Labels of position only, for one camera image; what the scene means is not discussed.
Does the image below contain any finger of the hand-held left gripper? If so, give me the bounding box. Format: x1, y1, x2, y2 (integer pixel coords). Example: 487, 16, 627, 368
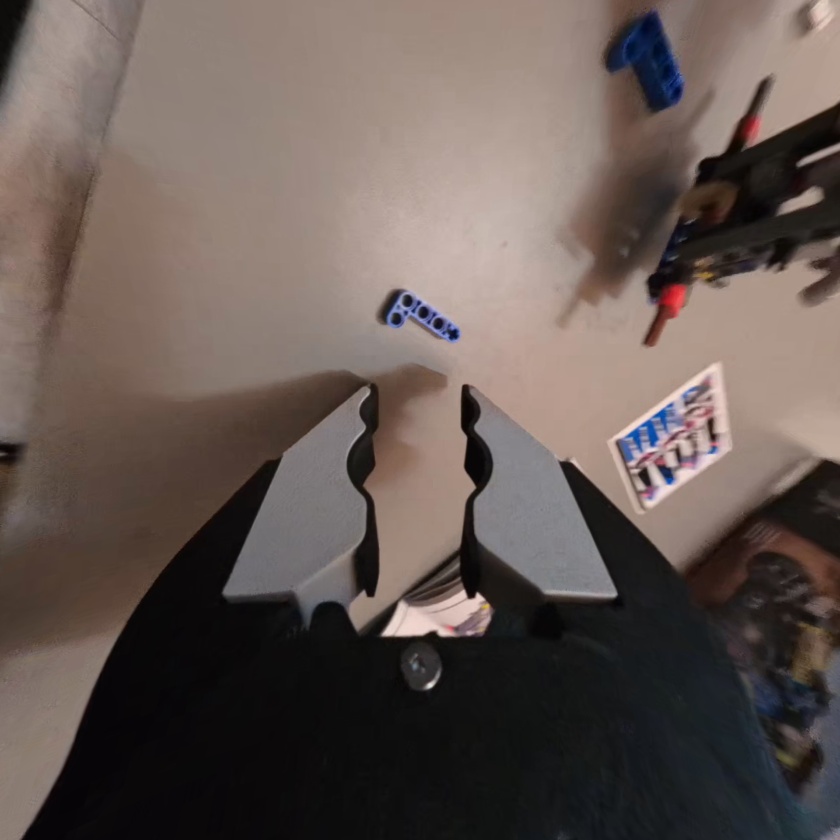
554, 187, 665, 330

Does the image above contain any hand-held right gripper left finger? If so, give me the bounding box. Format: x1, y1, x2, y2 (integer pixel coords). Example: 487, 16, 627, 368
222, 384, 382, 632

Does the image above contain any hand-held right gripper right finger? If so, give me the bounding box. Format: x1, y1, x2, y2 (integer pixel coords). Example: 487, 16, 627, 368
459, 384, 621, 608

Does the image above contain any partly built lego vehicle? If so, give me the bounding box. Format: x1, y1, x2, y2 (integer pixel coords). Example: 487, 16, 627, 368
643, 75, 840, 349

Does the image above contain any thick blue angled lego beam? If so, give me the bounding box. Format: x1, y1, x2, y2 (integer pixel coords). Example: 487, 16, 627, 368
604, 10, 685, 112

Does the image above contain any thin blue angled lego liftarm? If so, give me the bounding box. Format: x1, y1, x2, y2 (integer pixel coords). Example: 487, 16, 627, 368
382, 289, 462, 344

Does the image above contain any open lego instruction booklet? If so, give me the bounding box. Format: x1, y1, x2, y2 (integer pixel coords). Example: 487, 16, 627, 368
381, 551, 493, 637

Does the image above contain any lego sticker sheet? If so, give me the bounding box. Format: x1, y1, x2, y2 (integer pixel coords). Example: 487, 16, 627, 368
607, 362, 732, 514

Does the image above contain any lego set cardboard box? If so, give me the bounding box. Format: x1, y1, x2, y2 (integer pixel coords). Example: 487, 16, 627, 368
682, 459, 840, 798

